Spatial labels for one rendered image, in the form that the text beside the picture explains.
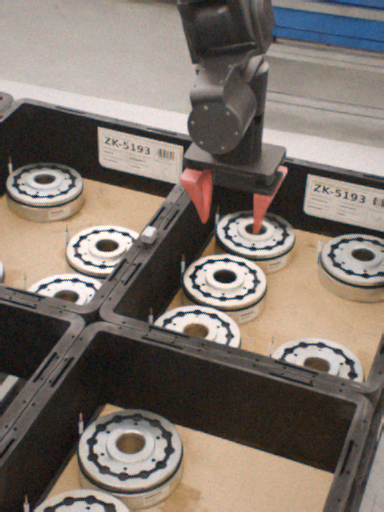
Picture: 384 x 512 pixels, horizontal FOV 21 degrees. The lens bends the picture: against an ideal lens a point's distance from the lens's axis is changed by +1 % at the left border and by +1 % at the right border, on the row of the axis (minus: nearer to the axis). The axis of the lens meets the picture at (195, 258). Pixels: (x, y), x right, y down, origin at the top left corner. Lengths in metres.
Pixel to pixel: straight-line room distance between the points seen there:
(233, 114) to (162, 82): 2.59
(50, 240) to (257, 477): 0.47
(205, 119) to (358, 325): 0.36
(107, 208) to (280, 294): 0.29
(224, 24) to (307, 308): 0.39
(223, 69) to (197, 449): 0.39
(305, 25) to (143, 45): 0.88
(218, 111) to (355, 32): 2.14
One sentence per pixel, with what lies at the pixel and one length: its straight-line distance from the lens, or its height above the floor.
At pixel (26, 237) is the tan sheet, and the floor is 0.83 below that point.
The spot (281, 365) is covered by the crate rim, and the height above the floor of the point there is 0.93.
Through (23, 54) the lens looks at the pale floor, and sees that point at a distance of 3.76.
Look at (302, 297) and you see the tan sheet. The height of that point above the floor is 0.83.
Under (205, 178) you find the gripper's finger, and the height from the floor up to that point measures 0.99.
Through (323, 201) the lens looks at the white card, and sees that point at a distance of 1.34.
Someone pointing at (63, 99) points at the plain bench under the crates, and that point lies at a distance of 1.95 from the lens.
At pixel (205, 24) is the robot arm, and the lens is 1.03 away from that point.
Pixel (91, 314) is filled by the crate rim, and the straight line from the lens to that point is 1.06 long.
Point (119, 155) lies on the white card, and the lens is 1.41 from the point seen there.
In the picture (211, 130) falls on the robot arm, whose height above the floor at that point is 1.12.
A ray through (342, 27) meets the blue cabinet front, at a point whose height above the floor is 0.38.
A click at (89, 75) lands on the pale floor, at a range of 3.61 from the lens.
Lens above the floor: 1.61
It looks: 37 degrees down
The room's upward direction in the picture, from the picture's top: 3 degrees clockwise
